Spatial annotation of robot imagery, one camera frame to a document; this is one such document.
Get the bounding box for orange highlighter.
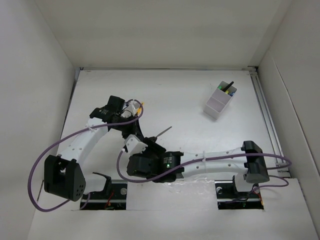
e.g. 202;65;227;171
222;81;234;93

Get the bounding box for yellow utility knife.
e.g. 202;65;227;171
134;102;144;112

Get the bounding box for white divided container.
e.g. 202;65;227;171
203;81;238;120

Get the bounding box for black scissors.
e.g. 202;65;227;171
150;126;172;142

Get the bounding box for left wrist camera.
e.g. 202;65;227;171
121;99;141;118

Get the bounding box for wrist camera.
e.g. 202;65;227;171
121;99;141;118
124;134;148;156

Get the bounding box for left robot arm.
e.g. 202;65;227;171
44;96;147;202

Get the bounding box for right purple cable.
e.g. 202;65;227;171
117;147;293;198

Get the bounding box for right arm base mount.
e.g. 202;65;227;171
214;179;264;210

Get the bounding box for aluminium rail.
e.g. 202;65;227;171
249;67;291;178

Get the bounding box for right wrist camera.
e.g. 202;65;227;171
124;134;148;156

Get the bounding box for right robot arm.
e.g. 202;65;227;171
124;134;270;197

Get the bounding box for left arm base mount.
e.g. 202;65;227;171
79;172;128;211

